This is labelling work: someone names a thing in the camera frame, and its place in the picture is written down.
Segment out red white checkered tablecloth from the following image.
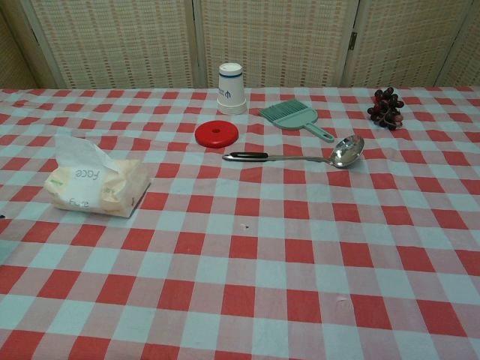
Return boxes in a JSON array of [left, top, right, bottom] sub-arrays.
[[0, 86, 480, 360]]

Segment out steel ladle black handle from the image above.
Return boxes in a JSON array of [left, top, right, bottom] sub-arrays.
[[222, 134, 366, 170]]

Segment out white tissue sheet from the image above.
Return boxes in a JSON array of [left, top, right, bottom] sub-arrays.
[[54, 129, 122, 178]]

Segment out teal small hand brush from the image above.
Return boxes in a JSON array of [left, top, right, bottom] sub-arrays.
[[259, 98, 335, 143]]

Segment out plastic facial tissue pack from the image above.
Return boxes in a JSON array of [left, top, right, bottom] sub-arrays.
[[43, 157, 153, 219]]

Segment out stacked white paper cups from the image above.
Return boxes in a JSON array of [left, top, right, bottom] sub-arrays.
[[216, 62, 248, 116]]

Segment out red round plastic disc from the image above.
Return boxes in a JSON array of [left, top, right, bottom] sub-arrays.
[[194, 120, 240, 148]]

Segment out dark red grape bunch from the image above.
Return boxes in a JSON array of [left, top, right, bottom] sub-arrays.
[[366, 86, 405, 131]]

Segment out woven folding screen panel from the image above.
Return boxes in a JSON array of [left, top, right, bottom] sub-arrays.
[[193, 0, 359, 89], [346, 0, 480, 88], [22, 0, 200, 89]]

